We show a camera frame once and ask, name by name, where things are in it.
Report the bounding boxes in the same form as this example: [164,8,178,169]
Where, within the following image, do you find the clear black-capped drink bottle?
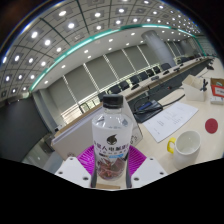
[91,94,134,182]

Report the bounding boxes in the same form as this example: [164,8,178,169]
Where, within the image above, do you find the small white remote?
[209,95,224,105]

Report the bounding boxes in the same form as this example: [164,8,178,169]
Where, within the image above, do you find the long conference desk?
[53,58,214,134]

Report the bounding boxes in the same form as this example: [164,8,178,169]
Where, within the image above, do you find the black cable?
[133,94,186,116]

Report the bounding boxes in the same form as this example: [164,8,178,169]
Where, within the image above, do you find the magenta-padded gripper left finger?
[54,144,100,188]

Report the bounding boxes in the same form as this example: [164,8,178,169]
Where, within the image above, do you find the round ceiling lights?
[0,0,201,98]

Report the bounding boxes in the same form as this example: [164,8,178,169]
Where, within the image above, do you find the black clip tool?
[199,79,210,93]

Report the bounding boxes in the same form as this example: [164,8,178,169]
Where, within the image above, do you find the flat round red coaster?
[204,118,219,135]

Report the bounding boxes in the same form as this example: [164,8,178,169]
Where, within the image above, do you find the open red-sided cardboard box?
[209,77,224,98]

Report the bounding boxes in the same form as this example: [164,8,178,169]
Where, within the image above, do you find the row of black office chairs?
[98,56,214,101]

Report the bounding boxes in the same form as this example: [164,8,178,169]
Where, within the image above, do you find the white mug with yellow handle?
[167,129,202,165]

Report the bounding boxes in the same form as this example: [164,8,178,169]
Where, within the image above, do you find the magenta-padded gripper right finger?
[124,144,168,189]

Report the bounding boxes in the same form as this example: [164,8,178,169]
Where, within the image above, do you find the white printed paper sheet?
[142,101,199,144]

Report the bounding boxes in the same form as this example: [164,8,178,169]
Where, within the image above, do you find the black flat device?
[133,99,164,124]

